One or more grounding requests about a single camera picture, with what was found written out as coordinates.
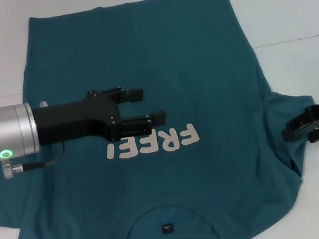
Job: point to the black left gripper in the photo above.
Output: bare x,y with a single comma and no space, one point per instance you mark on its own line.
73,121

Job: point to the teal blue printed t-shirt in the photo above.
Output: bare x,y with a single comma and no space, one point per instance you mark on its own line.
184,62

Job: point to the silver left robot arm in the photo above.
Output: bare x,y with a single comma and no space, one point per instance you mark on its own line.
12,131

